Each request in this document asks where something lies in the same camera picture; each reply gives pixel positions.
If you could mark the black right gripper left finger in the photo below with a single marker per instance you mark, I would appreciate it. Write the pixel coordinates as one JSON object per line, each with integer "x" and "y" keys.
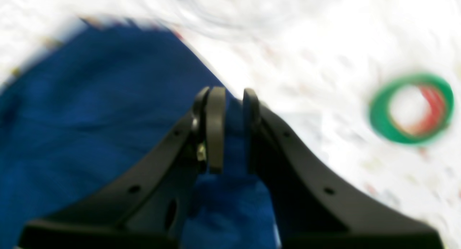
{"x": 146, "y": 207}

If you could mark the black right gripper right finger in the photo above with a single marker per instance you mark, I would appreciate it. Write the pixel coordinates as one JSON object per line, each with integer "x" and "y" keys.
{"x": 315, "y": 208}

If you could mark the dark blue t-shirt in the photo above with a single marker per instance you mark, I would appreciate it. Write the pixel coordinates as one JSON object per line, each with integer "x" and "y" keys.
{"x": 93, "y": 108}

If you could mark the terrazzo patterned table cloth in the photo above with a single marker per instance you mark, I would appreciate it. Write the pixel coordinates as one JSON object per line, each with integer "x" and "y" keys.
{"x": 317, "y": 63}

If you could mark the green electrical tape roll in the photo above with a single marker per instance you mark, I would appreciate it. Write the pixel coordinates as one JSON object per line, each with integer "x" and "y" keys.
{"x": 436, "y": 90}

